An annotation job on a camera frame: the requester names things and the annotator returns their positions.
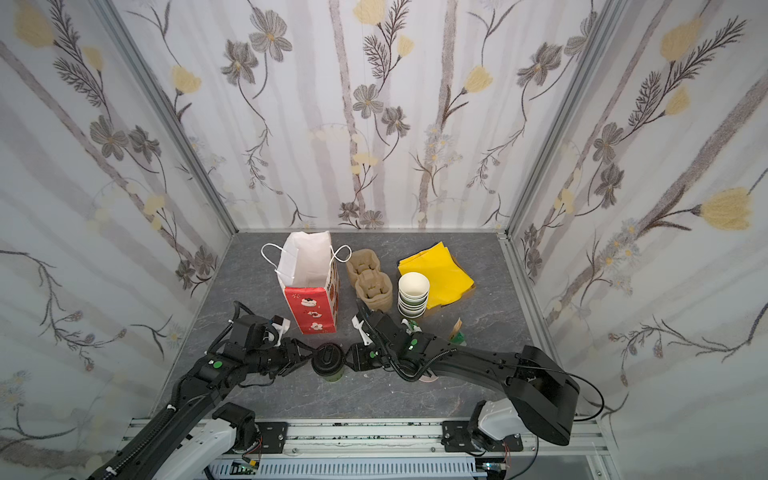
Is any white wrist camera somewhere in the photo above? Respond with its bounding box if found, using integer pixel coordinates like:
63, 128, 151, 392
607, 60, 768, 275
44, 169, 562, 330
351, 316, 373, 346
271, 316, 291, 346

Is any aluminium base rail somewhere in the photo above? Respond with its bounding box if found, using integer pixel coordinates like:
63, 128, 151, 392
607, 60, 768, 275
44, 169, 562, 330
113, 416, 619, 480

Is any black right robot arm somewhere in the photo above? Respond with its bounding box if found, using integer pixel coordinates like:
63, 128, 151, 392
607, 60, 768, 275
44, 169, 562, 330
347, 300, 580, 446

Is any red white paper gift bag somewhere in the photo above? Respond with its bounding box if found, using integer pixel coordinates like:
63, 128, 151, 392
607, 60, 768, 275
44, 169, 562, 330
260, 231, 351, 335

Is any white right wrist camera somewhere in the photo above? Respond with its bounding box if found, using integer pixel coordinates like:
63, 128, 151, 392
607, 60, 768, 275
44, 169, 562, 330
351, 316, 373, 346

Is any stack of paper cups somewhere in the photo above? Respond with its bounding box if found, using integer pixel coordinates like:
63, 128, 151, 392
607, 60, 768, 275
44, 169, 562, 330
398, 272, 430, 319

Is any green paper coffee cup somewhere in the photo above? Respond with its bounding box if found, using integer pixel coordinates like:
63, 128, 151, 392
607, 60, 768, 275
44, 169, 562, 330
321, 370, 344, 382

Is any yellow napkin stack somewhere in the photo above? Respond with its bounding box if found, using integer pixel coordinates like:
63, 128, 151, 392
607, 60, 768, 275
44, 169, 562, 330
398, 242, 475, 309

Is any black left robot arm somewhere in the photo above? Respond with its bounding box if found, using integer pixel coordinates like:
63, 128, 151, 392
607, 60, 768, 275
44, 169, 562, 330
89, 301, 315, 479

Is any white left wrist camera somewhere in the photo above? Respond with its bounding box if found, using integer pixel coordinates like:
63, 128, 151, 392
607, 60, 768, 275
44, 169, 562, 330
271, 316, 291, 346

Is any aluminium corner frame post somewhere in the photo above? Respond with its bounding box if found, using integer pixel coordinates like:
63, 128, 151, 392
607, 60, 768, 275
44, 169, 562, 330
504, 1, 629, 238

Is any black plastic cup lid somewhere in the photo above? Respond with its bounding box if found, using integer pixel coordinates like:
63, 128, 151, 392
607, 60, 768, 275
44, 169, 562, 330
311, 343, 345, 377

